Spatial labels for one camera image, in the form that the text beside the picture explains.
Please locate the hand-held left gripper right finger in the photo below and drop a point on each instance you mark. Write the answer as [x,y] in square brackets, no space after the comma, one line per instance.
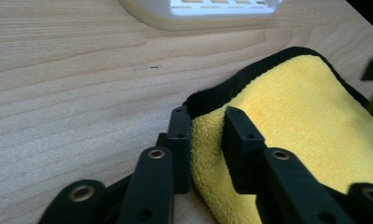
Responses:
[242,149]

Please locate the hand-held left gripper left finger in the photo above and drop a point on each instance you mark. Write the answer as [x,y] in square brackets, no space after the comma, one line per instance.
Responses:
[179,149]

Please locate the yellow cloth with black trim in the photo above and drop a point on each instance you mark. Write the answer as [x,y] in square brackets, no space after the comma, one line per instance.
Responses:
[299,130]

